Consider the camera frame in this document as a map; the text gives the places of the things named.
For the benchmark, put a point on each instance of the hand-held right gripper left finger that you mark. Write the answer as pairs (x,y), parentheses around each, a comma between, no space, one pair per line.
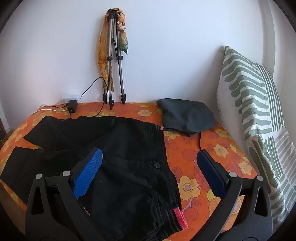
(89,171)

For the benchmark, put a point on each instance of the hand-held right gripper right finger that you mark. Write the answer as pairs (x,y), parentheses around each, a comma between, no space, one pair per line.
(211,171)

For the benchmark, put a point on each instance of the black pants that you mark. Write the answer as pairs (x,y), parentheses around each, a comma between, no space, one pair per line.
(129,148)

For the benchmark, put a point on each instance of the orange floral bed sheet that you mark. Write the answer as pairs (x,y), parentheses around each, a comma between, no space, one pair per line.
(208,143)

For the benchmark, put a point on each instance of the folded dark grey garment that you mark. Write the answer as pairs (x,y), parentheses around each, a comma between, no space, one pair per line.
(185,115)

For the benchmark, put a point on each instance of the green striped white pillow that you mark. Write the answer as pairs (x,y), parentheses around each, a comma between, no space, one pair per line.
(275,162)
(249,92)

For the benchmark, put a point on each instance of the black power adapter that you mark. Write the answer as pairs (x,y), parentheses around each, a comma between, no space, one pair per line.
(72,106)

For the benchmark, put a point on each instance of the white power strip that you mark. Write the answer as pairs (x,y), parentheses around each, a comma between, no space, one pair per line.
(69,97)

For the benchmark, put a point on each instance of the orange floral scarf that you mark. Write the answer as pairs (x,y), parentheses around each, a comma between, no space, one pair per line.
(103,53)

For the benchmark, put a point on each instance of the silver camera tripod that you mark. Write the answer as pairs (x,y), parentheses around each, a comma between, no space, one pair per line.
(119,62)

